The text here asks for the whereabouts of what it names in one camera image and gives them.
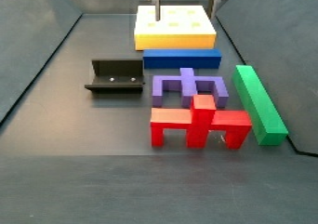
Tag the green rectangular bar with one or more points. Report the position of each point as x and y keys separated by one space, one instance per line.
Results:
x=267 y=124

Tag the yellow slotted board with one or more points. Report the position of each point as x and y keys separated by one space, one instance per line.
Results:
x=183 y=28

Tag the blue rectangular bar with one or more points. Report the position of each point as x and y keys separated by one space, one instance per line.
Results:
x=181 y=58

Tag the purple three-legged block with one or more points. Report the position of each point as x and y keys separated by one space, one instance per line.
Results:
x=189 y=84

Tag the red three-legged block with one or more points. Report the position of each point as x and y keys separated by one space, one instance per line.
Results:
x=197 y=120

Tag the black angle bracket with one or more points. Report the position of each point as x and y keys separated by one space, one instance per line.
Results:
x=117 y=74

